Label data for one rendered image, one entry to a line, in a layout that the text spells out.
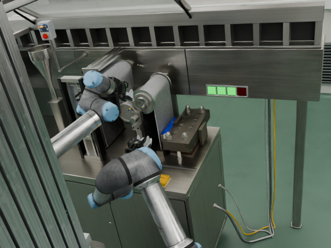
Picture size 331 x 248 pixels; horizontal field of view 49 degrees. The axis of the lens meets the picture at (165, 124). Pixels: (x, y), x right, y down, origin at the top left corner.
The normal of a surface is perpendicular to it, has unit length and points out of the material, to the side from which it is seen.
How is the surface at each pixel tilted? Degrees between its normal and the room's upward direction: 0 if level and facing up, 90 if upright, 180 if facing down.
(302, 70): 90
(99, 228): 90
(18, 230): 90
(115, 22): 90
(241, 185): 0
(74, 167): 0
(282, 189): 0
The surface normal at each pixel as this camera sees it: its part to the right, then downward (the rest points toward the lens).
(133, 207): -0.38, 0.51
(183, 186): -0.14, -0.86
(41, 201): 0.95, 0.03
